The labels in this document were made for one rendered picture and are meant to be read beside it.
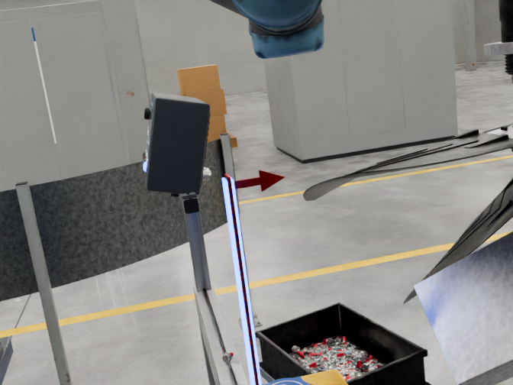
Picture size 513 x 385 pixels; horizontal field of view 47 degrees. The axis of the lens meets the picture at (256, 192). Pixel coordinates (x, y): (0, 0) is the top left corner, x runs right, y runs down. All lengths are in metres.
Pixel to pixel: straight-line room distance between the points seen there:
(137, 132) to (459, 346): 4.29
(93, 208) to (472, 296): 1.81
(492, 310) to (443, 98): 6.76
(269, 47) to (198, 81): 8.08
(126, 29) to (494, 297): 4.34
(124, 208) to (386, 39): 5.16
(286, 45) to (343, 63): 6.33
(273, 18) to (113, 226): 1.99
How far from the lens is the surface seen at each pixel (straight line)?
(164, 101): 1.19
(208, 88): 8.69
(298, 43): 0.59
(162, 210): 2.50
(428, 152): 0.69
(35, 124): 6.66
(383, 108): 7.12
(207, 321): 1.09
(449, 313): 0.75
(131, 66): 4.84
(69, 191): 2.31
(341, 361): 0.97
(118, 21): 4.86
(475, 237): 0.88
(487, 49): 0.73
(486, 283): 0.74
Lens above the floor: 1.31
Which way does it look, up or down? 13 degrees down
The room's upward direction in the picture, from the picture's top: 7 degrees counter-clockwise
